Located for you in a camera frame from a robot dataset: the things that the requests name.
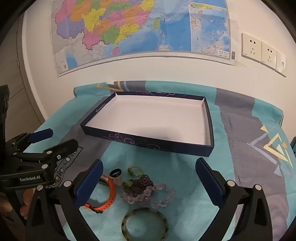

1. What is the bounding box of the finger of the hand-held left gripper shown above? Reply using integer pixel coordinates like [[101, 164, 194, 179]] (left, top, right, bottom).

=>
[[15, 138, 78, 179], [6, 128, 53, 152]]

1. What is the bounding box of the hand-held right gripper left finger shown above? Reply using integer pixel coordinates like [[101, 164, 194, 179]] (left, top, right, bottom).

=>
[[25, 159, 104, 241]]

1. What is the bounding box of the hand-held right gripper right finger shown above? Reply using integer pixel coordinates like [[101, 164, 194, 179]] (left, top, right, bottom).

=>
[[195, 158, 272, 241]]

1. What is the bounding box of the orange smartwatch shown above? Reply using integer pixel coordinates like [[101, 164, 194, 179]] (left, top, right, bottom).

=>
[[84, 174, 116, 214]]

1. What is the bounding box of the clear crystal bead bracelet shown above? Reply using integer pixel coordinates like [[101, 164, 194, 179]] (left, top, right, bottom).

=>
[[120, 183, 176, 208]]

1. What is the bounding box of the green beaded ring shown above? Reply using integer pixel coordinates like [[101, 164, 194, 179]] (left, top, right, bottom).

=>
[[127, 166, 144, 178]]

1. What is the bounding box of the purple beaded bracelet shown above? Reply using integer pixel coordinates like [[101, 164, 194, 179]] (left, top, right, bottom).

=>
[[121, 174, 155, 195]]

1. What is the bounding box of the green mottled bangle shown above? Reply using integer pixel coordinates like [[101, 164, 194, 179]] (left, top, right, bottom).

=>
[[121, 207, 169, 241]]

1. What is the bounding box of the dark blue cardboard box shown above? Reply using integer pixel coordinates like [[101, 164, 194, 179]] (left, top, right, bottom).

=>
[[80, 91, 215, 157]]

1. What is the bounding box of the person's left hand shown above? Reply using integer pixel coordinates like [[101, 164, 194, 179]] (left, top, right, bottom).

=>
[[0, 188, 35, 216]]

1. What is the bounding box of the teal and grey printed blanket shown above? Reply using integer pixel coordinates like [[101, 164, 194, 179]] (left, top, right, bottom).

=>
[[23, 80, 296, 241]]

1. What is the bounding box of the grey wooden door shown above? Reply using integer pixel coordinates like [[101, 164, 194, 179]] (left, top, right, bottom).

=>
[[0, 19, 47, 130]]

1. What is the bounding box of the colourful wall map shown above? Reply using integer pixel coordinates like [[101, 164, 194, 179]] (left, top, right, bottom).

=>
[[51, 0, 232, 77]]

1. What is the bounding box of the small white wall plate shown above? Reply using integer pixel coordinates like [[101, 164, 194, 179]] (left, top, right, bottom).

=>
[[276, 51, 287, 77]]

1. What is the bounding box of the white wall socket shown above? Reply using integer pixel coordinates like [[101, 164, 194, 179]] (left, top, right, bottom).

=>
[[261, 41, 278, 70], [241, 32, 263, 63]]

